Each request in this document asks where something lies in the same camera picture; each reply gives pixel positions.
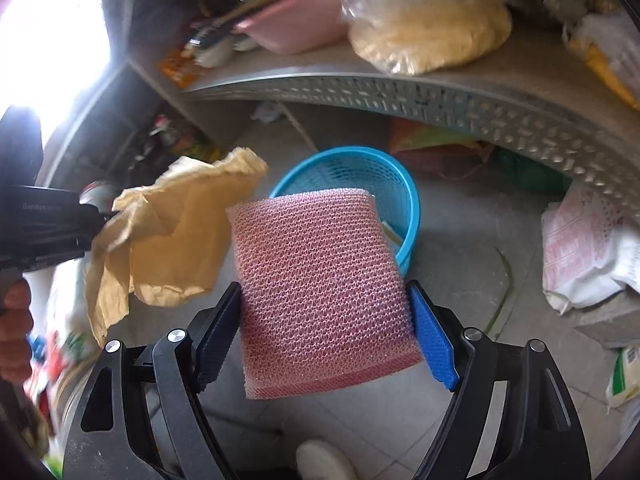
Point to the blue plastic waste basket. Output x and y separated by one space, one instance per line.
395 192

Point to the pink mesh scouring pad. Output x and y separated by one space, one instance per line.
324 305

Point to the white printed sack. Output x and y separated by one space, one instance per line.
590 250

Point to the clear bag of yellow grain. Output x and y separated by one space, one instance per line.
415 37

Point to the white shoe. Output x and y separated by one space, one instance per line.
321 460

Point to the person left hand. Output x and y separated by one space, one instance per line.
15 324

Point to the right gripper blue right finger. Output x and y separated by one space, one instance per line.
433 339

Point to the metal perforated shelf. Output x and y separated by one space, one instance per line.
531 97

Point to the brown paper bag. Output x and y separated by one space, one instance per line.
167 241

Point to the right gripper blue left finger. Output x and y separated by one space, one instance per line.
212 332

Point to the white pink plastic bag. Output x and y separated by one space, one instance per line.
609 45

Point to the pink plastic basin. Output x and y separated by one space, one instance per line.
295 26

